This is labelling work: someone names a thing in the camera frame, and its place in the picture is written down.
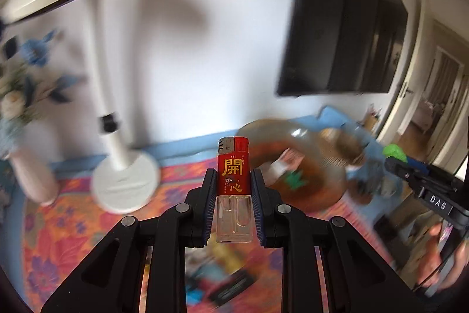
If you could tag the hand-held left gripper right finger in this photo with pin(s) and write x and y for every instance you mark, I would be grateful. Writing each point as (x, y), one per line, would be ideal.
(257, 214)

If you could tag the amber glass bowl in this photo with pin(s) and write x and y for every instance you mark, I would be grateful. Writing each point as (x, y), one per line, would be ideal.
(322, 188)

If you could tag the black flat object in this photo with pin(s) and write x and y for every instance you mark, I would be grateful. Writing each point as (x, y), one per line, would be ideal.
(231, 289)

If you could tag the black wall television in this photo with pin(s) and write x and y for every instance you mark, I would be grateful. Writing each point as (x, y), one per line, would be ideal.
(340, 23)

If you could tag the blue and white artificial flowers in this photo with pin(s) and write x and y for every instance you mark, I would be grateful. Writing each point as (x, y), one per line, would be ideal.
(22, 93)

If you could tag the bright green object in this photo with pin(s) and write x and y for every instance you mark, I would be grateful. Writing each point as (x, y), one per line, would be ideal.
(395, 151)

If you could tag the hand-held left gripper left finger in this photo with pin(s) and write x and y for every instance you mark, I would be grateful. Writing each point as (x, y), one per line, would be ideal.
(211, 217)

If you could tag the floral tablecloth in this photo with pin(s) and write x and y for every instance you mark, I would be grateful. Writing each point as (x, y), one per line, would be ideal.
(73, 243)

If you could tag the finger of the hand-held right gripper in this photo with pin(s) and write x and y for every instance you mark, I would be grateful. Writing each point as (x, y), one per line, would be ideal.
(401, 170)

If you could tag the white desk lamp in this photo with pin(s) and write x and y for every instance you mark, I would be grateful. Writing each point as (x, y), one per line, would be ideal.
(110, 137)

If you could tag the white door frame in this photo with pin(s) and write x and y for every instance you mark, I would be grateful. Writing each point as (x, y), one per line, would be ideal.
(403, 78)

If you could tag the person's right hand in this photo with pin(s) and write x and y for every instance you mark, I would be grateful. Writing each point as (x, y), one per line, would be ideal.
(430, 261)

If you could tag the green small item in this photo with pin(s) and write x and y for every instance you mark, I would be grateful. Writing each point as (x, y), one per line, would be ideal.
(296, 180)

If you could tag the pink small box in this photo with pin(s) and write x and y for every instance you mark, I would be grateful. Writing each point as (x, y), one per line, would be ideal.
(291, 159)

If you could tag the pale pink ribbed vase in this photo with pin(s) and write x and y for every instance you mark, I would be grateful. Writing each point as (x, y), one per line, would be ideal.
(33, 177)

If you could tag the red lighter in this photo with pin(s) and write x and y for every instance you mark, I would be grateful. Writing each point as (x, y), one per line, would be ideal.
(232, 170)

